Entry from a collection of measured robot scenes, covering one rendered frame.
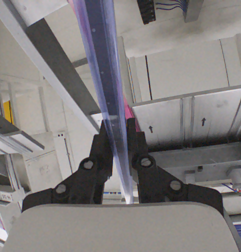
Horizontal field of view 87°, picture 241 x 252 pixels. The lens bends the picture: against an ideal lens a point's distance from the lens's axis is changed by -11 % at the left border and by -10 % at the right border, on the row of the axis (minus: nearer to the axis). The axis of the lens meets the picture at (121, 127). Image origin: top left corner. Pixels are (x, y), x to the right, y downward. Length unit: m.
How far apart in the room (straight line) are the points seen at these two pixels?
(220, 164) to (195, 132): 0.09
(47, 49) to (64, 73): 0.04
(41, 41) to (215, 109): 0.31
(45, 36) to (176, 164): 0.36
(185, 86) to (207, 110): 1.69
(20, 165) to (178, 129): 1.05
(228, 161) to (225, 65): 1.86
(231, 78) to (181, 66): 0.64
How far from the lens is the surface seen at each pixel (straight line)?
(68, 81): 0.27
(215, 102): 0.29
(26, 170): 1.14
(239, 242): 0.49
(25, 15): 0.24
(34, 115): 3.01
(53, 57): 0.26
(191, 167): 0.37
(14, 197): 1.06
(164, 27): 0.77
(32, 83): 1.29
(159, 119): 0.30
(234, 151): 0.40
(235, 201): 0.61
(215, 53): 2.17
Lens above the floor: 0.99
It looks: 4 degrees up
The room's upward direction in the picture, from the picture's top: 170 degrees clockwise
